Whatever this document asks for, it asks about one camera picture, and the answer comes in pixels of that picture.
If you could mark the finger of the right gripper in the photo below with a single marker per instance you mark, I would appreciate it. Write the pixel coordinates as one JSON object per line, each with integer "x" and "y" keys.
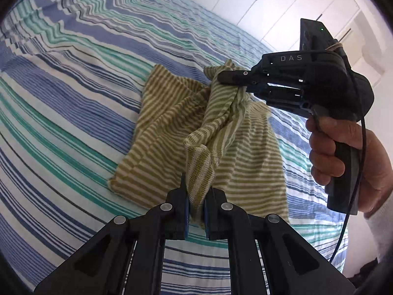
{"x": 242, "y": 77}
{"x": 258, "y": 92}

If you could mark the white sleeve forearm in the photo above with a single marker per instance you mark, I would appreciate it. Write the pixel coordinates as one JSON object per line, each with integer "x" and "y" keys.
{"x": 381, "y": 226}

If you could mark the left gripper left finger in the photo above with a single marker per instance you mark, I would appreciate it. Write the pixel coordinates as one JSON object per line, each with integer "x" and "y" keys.
{"x": 126, "y": 255}

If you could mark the pile of clothes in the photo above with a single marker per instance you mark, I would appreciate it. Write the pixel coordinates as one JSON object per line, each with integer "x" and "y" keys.
{"x": 360, "y": 277}

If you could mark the blue striped bed sheet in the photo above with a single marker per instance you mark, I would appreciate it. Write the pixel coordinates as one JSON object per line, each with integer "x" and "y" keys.
{"x": 72, "y": 77}

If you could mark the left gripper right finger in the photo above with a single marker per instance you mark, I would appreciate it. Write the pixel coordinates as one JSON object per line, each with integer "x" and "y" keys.
{"x": 266, "y": 255}

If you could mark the green striped knit cardigan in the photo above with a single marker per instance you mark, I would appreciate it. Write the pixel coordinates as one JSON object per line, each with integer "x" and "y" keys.
{"x": 207, "y": 136}

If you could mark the white wardrobe doors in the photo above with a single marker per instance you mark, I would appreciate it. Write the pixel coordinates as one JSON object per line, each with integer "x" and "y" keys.
{"x": 357, "y": 24}

